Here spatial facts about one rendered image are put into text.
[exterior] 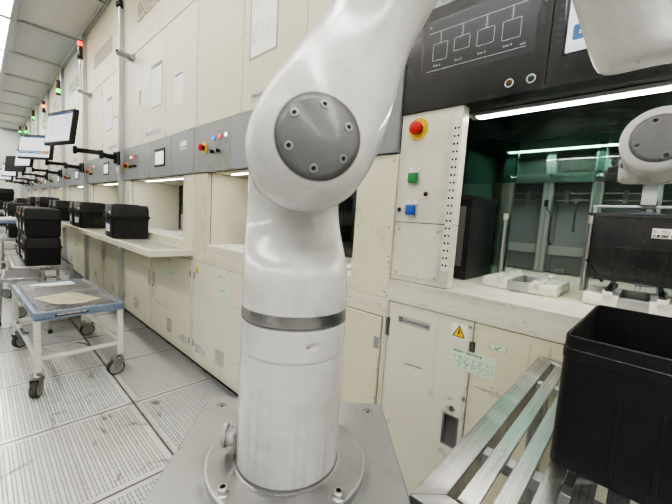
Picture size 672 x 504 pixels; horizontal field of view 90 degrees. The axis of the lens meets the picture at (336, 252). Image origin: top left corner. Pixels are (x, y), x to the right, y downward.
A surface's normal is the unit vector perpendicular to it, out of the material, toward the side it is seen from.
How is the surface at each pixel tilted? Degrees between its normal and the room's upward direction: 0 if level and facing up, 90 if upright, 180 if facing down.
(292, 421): 90
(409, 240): 90
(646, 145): 91
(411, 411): 90
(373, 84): 70
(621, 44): 122
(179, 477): 0
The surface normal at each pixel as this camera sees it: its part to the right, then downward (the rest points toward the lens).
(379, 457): 0.07, -0.99
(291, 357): 0.11, 0.11
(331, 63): 0.25, -0.41
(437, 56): -0.69, 0.03
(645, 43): -0.52, 0.48
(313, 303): 0.43, 0.10
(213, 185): 0.73, 0.11
